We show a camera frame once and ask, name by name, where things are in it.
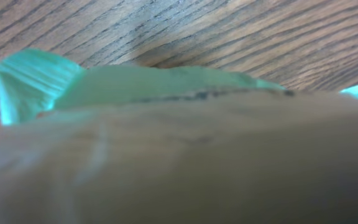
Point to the beige snack pouch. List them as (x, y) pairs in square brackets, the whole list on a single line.
[(237, 156)]

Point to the teal packet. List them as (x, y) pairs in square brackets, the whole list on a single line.
[(38, 87)]

